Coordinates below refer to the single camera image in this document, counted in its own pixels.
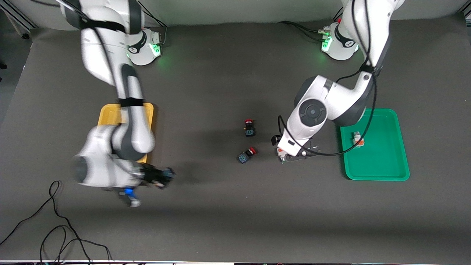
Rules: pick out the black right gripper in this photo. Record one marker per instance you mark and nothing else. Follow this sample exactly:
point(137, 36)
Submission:
point(151, 175)

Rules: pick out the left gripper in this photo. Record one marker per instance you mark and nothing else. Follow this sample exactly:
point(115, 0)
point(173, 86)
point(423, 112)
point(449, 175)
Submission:
point(275, 140)

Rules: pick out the white orange push button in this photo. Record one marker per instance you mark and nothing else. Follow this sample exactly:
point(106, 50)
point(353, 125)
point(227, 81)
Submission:
point(357, 138)
point(282, 156)

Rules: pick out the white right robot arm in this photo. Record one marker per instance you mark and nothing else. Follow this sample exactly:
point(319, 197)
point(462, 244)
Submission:
point(128, 136)

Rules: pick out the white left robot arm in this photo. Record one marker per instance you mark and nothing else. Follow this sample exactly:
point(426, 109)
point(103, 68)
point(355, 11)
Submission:
point(323, 106)

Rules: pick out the red push button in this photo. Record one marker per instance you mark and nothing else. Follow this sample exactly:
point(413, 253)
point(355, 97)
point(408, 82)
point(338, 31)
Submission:
point(249, 127)
point(246, 155)

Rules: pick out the yellow plastic tray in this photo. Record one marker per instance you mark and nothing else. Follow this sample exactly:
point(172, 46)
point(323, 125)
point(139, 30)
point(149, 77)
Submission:
point(110, 114)

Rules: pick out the green plastic tray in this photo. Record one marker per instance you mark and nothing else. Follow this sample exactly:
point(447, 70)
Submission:
point(382, 154)

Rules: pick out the aluminium frame profile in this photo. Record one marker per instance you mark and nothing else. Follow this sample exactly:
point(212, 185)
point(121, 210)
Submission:
point(16, 20)

